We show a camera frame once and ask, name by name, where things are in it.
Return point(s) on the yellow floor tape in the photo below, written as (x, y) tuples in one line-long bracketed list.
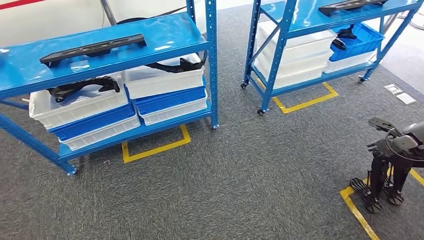
[(155, 151), (308, 103), (359, 213)]

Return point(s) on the white floor socket plate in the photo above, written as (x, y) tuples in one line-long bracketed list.
[(393, 89), (406, 98)]

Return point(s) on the white plastic bin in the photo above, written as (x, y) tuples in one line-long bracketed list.
[(348, 64), (165, 82), (298, 46), (298, 74), (79, 111), (175, 114), (102, 136)]

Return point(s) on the grey metal pole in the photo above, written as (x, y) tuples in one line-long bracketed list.
[(108, 13)]

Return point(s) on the black car wheel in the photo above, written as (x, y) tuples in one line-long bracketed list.
[(132, 20)]

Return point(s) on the humanoid robot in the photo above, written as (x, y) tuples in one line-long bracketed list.
[(377, 179)]

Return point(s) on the black plastic panel part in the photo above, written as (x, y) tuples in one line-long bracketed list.
[(331, 9), (132, 40)]

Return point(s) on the white car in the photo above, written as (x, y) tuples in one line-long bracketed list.
[(49, 23)]

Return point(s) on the blue metal shelf rack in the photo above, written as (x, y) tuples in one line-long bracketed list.
[(165, 36), (278, 59)]

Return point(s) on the blue plastic bin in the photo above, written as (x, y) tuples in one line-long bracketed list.
[(172, 99), (92, 124), (364, 46)]

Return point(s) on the small black plastic part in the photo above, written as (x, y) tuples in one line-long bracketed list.
[(339, 44), (347, 33)]

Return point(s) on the black curved plastic part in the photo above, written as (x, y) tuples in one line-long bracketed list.
[(179, 66), (66, 91)]

